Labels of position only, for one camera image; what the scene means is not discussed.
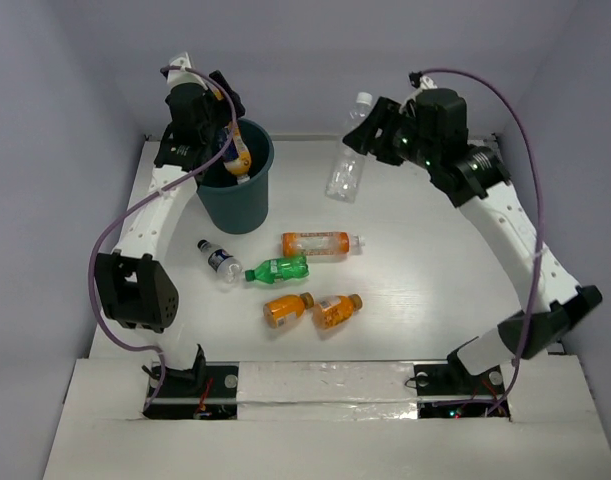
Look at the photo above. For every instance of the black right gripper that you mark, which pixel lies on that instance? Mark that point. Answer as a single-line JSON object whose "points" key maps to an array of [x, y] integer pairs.
{"points": [[383, 114]]}

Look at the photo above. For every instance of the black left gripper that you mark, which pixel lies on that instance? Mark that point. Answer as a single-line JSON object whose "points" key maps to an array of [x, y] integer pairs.
{"points": [[217, 118]]}

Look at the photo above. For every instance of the orange blue label bottle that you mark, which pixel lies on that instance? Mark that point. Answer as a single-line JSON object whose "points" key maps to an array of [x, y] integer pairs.
{"points": [[236, 157]]}

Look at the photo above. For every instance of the clear plastic bottle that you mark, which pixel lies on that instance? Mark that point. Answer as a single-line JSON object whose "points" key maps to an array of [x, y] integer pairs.
{"points": [[345, 176]]}

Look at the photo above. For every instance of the long orange label bottle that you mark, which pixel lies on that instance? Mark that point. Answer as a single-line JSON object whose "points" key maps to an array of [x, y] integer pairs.
{"points": [[331, 243]]}

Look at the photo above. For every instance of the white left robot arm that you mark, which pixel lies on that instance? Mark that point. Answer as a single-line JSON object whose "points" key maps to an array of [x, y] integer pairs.
{"points": [[129, 285]]}

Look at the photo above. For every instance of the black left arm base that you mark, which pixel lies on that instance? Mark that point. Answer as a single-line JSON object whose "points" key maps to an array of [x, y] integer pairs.
{"points": [[206, 391]]}

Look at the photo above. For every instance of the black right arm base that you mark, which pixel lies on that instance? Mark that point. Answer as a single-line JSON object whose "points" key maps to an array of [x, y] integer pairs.
{"points": [[446, 390]]}

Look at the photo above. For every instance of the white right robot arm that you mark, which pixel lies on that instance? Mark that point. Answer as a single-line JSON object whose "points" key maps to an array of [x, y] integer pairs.
{"points": [[552, 301]]}

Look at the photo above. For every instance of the dark teal plastic bin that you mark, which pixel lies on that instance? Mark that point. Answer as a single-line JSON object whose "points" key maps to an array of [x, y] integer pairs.
{"points": [[240, 208]]}

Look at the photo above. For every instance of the small clear blue-label bottle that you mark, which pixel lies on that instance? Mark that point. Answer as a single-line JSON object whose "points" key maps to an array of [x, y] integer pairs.
{"points": [[225, 265]]}

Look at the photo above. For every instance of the green plastic bottle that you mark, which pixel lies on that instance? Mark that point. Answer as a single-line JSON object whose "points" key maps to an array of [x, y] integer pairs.
{"points": [[279, 269]]}

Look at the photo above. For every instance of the small orange patterned bottle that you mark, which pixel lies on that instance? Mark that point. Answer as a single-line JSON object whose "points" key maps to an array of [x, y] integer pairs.
{"points": [[332, 311]]}

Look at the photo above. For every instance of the small orange juice bottle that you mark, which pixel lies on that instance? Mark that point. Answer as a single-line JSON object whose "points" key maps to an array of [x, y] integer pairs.
{"points": [[285, 309]]}

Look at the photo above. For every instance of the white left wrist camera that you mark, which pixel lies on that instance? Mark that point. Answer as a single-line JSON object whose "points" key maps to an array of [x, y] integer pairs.
{"points": [[177, 65]]}

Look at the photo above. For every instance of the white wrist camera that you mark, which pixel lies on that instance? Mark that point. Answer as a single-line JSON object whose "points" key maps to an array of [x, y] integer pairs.
{"points": [[420, 82], [177, 65]]}

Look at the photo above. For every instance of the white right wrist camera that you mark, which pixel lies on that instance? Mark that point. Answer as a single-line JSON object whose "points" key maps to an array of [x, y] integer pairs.
{"points": [[420, 82]]}

